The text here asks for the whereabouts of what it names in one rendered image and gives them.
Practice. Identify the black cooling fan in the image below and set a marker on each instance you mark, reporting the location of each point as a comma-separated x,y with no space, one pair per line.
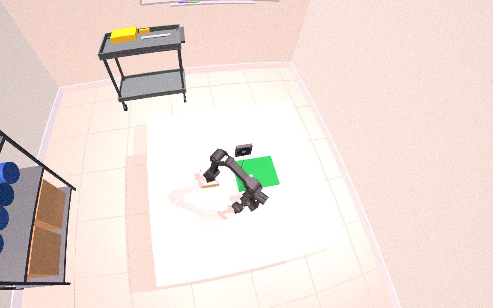
243,150

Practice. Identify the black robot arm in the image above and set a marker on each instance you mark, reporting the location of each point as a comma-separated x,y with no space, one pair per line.
252,185

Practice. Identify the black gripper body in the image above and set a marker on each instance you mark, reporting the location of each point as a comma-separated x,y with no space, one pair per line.
239,206

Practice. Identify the green circuit board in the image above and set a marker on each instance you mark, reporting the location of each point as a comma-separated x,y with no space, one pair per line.
261,168

